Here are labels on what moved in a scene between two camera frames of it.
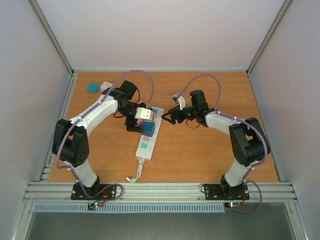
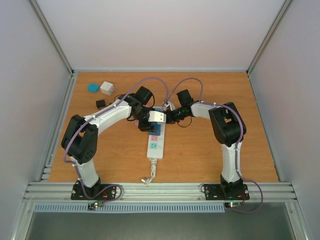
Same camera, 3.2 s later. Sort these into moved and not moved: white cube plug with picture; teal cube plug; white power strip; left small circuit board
Moved: white power strip
Not moved: teal cube plug; left small circuit board; white cube plug with picture
